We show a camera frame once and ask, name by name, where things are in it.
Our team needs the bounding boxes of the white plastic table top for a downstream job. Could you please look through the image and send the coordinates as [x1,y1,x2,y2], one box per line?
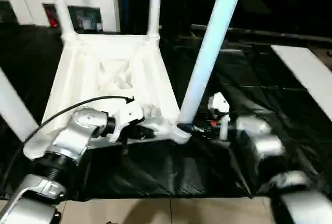
[23,32,192,160]

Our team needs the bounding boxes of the white plastic table leg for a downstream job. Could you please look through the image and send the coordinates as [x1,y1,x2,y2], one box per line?
[0,68,40,143]
[47,0,78,42]
[176,0,248,130]
[147,0,164,42]

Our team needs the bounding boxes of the black plastic mat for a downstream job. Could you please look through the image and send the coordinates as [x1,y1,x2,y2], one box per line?
[0,23,332,201]

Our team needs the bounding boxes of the white paper sheet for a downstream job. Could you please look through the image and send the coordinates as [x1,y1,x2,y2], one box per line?
[270,45,332,122]

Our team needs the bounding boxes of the small bottles behind glass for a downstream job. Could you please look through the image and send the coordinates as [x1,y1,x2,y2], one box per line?
[44,4,104,31]

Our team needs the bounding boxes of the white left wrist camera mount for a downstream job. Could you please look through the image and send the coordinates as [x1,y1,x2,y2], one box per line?
[106,97,146,144]

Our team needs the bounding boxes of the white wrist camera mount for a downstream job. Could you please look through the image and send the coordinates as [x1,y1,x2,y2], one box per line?
[106,97,146,144]
[206,92,232,142]

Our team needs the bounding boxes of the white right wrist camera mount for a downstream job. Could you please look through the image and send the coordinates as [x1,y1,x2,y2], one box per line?
[206,92,232,142]

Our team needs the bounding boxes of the dark metal rail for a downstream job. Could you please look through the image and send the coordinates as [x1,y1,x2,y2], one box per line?
[190,24,332,43]

